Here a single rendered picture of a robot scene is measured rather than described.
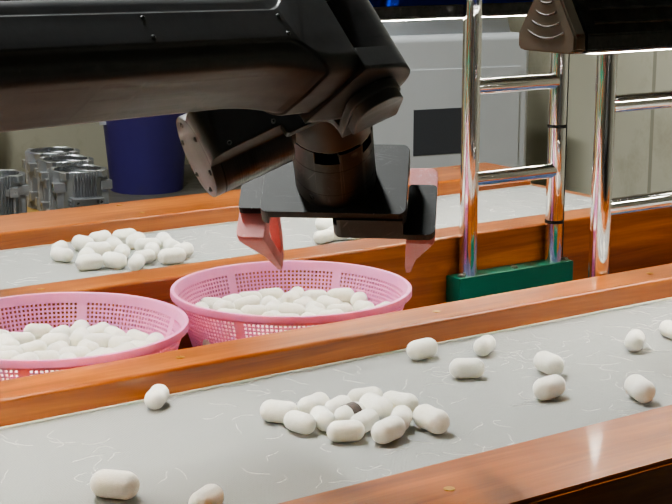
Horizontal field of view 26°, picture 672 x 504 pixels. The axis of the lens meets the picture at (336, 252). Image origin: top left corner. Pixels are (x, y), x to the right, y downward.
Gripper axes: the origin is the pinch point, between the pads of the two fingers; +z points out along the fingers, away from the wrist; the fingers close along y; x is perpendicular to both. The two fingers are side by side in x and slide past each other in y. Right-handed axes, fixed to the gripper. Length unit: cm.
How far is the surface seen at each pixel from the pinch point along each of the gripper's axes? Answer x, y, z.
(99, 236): 52, -41, 63
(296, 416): -3.5, -4.8, 17.2
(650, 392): 4.6, 25.4, 24.4
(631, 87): 224, 50, 206
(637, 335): 18.1, 25.9, 34.8
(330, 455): -8.1, -1.4, 15.4
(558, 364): 10.5, 17.7, 29.0
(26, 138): 406, -215, 430
